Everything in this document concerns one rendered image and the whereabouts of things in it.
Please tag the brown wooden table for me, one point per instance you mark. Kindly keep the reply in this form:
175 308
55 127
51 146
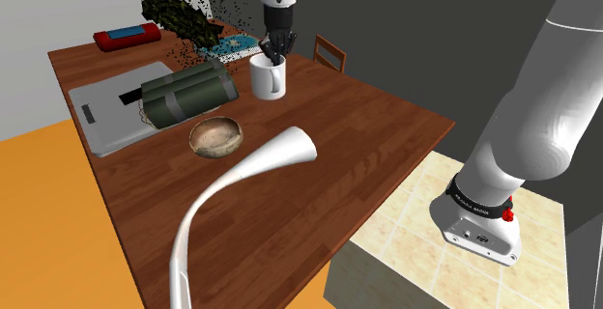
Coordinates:
282 195

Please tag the white mug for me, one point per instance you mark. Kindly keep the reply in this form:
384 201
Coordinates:
267 78

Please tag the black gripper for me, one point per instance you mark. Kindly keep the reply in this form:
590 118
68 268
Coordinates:
278 17

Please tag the blue and white book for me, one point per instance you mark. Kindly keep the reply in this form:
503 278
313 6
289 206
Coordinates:
233 47

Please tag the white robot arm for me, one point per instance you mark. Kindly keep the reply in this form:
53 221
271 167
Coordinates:
532 110

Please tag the red and blue pencil case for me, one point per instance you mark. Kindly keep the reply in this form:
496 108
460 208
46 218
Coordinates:
126 36

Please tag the brown wooden chair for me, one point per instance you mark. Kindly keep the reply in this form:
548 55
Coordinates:
330 54

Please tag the white gooseneck desk lamp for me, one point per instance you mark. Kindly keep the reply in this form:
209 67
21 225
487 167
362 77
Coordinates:
226 181

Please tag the brown stone bowl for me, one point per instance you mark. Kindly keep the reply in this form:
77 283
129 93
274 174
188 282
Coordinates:
215 137

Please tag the tiled robot stand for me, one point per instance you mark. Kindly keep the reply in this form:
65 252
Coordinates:
466 251

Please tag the dark green leafy plant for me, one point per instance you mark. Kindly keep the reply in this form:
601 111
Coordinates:
176 16

